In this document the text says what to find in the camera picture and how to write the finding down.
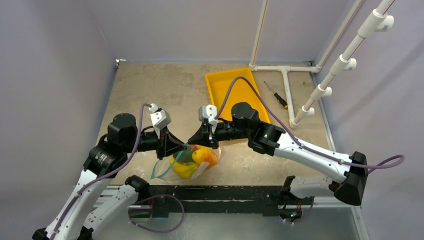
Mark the clear zip top bag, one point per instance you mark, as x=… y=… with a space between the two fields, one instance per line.
x=162 y=168

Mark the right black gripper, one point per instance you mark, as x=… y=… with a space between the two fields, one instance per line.
x=212 y=135

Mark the white pvc pipe frame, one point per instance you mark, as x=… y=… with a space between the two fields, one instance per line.
x=377 y=21

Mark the black handled screwdriver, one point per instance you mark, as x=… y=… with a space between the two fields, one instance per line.
x=280 y=100

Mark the yellow banana bunch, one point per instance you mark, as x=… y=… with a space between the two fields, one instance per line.
x=183 y=171

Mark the yellow plastic tray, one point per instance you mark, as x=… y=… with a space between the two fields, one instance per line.
x=218 y=84

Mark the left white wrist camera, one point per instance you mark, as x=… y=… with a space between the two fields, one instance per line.
x=159 y=117

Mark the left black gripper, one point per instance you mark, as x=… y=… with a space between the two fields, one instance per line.
x=167 y=144

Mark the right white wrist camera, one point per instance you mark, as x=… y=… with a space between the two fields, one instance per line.
x=208 y=113

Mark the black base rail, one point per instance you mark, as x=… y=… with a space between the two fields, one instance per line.
x=266 y=200

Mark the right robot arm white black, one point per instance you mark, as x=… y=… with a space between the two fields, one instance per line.
x=346 y=175

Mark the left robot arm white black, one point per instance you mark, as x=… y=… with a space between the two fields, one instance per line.
x=79 y=219

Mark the green avocado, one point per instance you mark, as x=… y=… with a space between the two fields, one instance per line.
x=185 y=156

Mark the aluminium frame rail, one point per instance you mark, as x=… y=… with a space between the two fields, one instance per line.
x=329 y=202

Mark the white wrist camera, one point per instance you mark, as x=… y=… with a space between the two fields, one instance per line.
x=159 y=117
x=208 y=113

